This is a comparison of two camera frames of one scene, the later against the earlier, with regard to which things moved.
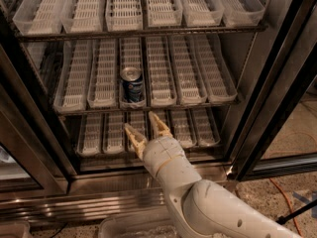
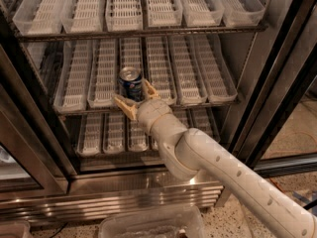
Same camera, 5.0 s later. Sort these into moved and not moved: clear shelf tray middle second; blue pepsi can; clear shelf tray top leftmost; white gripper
Moved: white gripper
Not moved: clear shelf tray middle second; blue pepsi can; clear shelf tray top leftmost
